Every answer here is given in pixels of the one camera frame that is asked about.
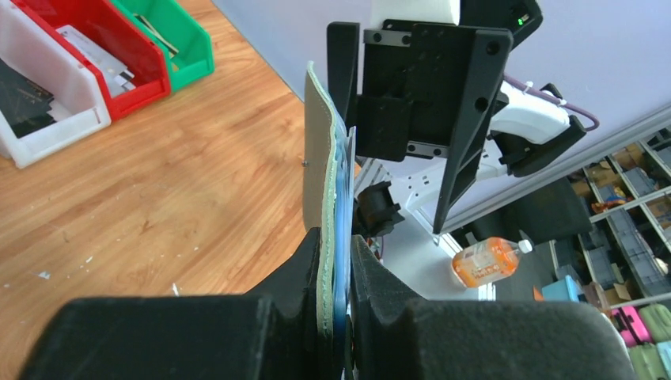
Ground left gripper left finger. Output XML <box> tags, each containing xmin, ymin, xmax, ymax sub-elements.
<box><xmin>19</xmin><ymin>228</ymin><xmax>336</xmax><ymax>379</ymax></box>

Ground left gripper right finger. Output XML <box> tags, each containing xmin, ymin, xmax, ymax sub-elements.
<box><xmin>351</xmin><ymin>236</ymin><xmax>635</xmax><ymax>379</ymax></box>

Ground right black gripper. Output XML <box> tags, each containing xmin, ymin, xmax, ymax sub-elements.
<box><xmin>326</xmin><ymin>21</ymin><xmax>514</xmax><ymax>234</ymax></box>

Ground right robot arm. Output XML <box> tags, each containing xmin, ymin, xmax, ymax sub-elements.
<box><xmin>326</xmin><ymin>1</ymin><xmax>588</xmax><ymax>233</ymax></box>

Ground gold cards in green bin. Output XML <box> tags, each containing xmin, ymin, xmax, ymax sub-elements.
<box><xmin>133</xmin><ymin>13</ymin><xmax>179</xmax><ymax>60</ymax></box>

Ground white cards in red bin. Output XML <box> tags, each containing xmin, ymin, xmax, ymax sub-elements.
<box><xmin>56</xmin><ymin>25</ymin><xmax>136</xmax><ymax>97</ymax></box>

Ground black cards in white bin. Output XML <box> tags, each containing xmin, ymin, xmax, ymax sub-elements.
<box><xmin>1</xmin><ymin>60</ymin><xmax>55</xmax><ymax>139</ymax></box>

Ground orange drink bottle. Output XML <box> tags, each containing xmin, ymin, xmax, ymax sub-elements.
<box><xmin>451</xmin><ymin>237</ymin><xmax>533</xmax><ymax>288</ymax></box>

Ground green plastic bin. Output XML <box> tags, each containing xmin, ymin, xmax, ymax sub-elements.
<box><xmin>112</xmin><ymin>0</ymin><xmax>215</xmax><ymax>93</ymax></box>

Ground storage shelves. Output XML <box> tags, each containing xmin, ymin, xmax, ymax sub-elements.
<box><xmin>541</xmin><ymin>127</ymin><xmax>670</xmax><ymax>379</ymax></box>

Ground white plastic bin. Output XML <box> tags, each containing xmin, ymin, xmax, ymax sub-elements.
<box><xmin>1</xmin><ymin>1</ymin><xmax>112</xmax><ymax>168</ymax></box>

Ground red plastic bin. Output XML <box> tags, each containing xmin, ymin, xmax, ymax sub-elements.
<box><xmin>13</xmin><ymin>0</ymin><xmax>172</xmax><ymax>122</ymax></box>

